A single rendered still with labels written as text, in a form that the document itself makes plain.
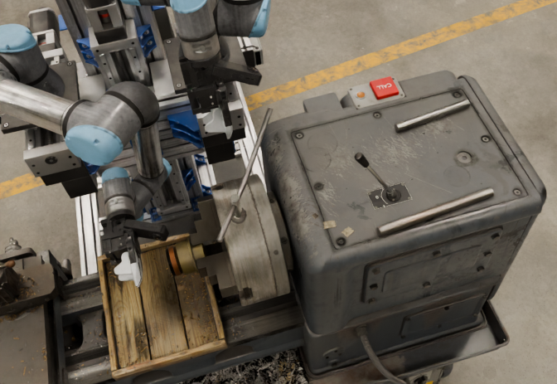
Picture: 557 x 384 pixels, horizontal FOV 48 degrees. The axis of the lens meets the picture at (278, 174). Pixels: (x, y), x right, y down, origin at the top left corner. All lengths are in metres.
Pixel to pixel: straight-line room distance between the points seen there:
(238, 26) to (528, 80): 2.15
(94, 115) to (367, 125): 0.66
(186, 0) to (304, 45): 2.42
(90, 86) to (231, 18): 0.56
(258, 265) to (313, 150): 0.31
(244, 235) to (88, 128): 0.42
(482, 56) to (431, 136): 2.09
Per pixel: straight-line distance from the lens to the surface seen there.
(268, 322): 1.73
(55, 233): 3.10
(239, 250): 1.45
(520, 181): 1.55
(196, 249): 1.58
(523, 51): 3.73
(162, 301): 1.78
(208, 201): 1.54
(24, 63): 1.81
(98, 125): 1.46
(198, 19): 1.25
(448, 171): 1.52
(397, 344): 2.04
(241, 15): 1.71
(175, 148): 2.09
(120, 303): 1.81
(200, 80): 1.33
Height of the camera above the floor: 2.47
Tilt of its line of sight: 55 degrees down
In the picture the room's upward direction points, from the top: 6 degrees counter-clockwise
